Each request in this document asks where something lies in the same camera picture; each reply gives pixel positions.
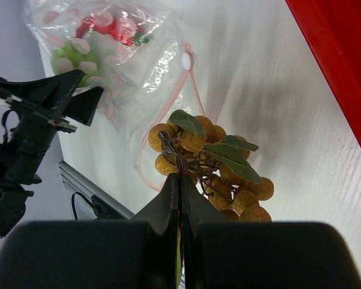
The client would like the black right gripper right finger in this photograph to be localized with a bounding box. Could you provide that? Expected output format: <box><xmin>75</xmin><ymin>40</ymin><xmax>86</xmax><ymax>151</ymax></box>
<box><xmin>180</xmin><ymin>175</ymin><xmax>361</xmax><ymax>288</ymax></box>

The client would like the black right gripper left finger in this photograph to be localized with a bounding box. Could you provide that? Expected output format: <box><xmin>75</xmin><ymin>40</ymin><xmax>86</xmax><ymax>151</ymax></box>
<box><xmin>0</xmin><ymin>174</ymin><xmax>179</xmax><ymax>288</ymax></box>

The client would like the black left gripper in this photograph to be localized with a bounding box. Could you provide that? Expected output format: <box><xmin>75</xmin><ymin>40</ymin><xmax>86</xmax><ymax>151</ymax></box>
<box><xmin>0</xmin><ymin>68</ymin><xmax>105</xmax><ymax>211</ymax></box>

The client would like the clear zip top bag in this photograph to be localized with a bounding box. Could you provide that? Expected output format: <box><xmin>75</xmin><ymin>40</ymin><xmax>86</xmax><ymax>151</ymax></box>
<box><xmin>24</xmin><ymin>1</ymin><xmax>204</xmax><ymax>190</ymax></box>

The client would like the fake brown grape bunch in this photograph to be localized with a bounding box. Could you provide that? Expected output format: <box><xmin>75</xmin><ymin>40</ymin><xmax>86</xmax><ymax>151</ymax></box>
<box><xmin>146</xmin><ymin>110</ymin><xmax>274</xmax><ymax>222</ymax></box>

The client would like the white zip slider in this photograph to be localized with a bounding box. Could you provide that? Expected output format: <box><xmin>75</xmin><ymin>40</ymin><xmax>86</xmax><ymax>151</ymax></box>
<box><xmin>182</xmin><ymin>52</ymin><xmax>194</xmax><ymax>70</ymax></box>

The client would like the green fake lime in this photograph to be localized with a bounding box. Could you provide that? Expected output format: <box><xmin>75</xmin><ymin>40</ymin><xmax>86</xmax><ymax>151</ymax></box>
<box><xmin>51</xmin><ymin>38</ymin><xmax>101</xmax><ymax>88</ymax></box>

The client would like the red fake chili pepper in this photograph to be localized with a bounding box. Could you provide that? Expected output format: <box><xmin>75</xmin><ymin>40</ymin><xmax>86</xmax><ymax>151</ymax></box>
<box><xmin>75</xmin><ymin>16</ymin><xmax>150</xmax><ymax>46</ymax></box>

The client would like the red plastic tray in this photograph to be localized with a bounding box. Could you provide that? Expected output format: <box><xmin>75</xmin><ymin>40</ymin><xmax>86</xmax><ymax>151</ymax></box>
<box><xmin>287</xmin><ymin>1</ymin><xmax>361</xmax><ymax>147</ymax></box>

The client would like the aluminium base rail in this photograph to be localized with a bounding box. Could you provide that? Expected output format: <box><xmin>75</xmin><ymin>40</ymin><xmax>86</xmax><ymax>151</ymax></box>
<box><xmin>59</xmin><ymin>161</ymin><xmax>135</xmax><ymax>221</ymax></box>

